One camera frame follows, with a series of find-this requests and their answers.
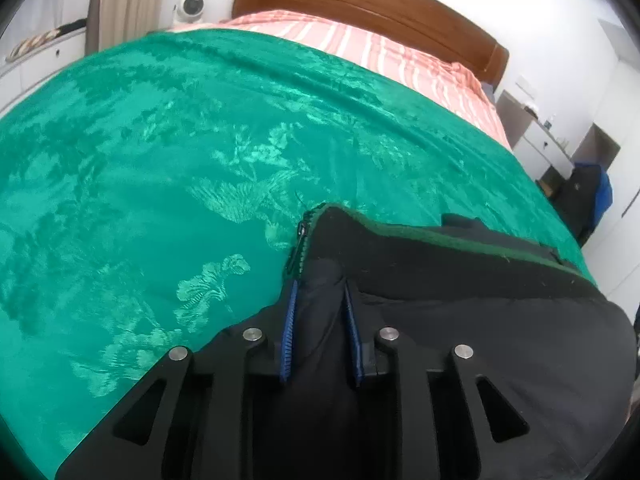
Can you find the white round security camera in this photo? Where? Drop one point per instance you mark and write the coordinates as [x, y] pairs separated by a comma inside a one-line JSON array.
[[192, 6]]

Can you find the black padded jacket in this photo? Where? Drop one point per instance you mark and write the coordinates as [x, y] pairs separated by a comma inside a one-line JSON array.
[[475, 320]]

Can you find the blue garment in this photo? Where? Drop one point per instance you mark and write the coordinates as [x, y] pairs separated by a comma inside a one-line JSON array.
[[605, 192]]

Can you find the pink striped bed sheet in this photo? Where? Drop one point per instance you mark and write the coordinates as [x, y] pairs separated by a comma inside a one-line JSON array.
[[360, 45]]

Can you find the chair with dark coat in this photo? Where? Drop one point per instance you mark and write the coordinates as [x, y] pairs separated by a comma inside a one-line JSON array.
[[580, 200]]

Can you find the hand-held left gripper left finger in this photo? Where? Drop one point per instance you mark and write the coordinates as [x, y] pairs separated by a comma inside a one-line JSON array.
[[286, 330]]

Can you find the green patterned blanket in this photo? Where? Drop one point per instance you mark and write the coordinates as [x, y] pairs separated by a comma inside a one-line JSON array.
[[150, 170]]

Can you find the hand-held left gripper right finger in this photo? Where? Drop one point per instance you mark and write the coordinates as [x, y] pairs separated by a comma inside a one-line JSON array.
[[354, 340]]

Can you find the white desk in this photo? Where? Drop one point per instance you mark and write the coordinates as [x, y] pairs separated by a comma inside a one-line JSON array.
[[537, 135]]

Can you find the white wardrobe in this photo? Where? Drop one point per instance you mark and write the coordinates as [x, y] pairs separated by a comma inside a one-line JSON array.
[[617, 160]]

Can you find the white low cabinet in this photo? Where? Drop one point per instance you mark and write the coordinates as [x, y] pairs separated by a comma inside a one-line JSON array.
[[35, 75]]

